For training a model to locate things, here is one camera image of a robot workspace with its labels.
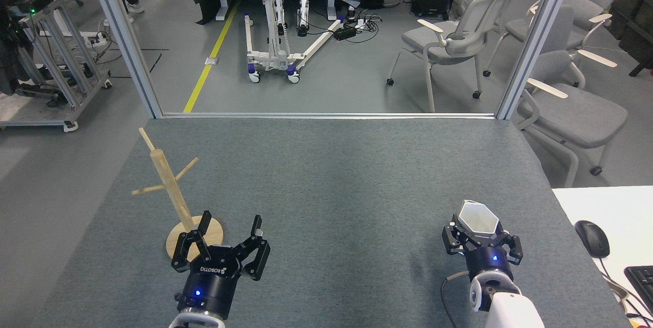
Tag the aluminium frame cart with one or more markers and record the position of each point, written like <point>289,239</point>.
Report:
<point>61,62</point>

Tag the black keyboard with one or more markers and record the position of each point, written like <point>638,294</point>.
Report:
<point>643,284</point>

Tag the black computer mouse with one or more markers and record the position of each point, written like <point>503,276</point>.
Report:
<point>592,238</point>

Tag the white power strip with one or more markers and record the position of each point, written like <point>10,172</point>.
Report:
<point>97,38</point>

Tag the wooden cup rack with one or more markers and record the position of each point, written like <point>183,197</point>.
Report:
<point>173,190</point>

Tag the white stand on wheels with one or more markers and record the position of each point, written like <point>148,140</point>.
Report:
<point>278,57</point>

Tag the white desk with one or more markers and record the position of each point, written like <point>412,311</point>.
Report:
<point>612,205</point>

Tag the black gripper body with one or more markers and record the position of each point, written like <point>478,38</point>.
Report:
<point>490,261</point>
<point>214,287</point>

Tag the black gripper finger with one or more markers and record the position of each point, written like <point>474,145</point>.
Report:
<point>454,244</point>
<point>256,256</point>
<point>514,249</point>
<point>183,251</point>

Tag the metal floor socket cover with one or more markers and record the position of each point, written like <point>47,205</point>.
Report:
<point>211,61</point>

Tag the white hexagonal cup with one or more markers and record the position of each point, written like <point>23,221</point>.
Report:
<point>477,218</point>

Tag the silver frame post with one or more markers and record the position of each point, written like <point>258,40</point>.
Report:
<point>535,42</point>
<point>125,37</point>

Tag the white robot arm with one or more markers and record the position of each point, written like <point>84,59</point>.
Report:
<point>510,307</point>
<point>196,322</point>

